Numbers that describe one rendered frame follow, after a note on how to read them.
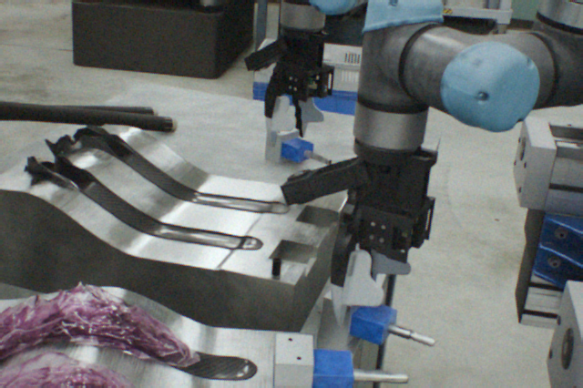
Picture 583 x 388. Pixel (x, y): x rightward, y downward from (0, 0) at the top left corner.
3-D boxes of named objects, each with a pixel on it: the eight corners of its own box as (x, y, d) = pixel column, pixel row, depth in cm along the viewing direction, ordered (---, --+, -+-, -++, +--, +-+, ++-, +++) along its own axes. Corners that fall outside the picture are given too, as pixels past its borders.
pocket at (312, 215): (336, 236, 104) (339, 211, 103) (326, 253, 100) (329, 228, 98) (303, 229, 105) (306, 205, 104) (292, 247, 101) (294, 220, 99)
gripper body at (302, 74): (303, 107, 131) (310, 35, 126) (267, 94, 136) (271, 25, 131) (332, 98, 137) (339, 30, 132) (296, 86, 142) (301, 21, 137)
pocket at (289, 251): (315, 273, 95) (318, 246, 93) (302, 294, 90) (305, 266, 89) (279, 266, 96) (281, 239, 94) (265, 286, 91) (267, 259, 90)
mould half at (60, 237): (342, 252, 111) (352, 165, 106) (289, 352, 88) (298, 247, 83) (35, 189, 123) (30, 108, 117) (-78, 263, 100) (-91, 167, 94)
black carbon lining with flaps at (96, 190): (292, 218, 105) (298, 151, 101) (253, 272, 91) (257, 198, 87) (64, 173, 113) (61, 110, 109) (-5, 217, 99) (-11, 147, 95)
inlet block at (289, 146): (337, 173, 139) (340, 144, 137) (319, 179, 135) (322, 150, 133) (282, 151, 146) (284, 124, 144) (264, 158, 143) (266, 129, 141)
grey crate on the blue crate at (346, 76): (373, 75, 431) (376, 48, 424) (370, 96, 393) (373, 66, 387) (264, 64, 436) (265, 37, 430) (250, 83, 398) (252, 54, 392)
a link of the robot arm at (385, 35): (404, 5, 71) (350, -12, 77) (390, 119, 75) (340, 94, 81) (467, 3, 74) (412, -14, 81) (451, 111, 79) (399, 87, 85)
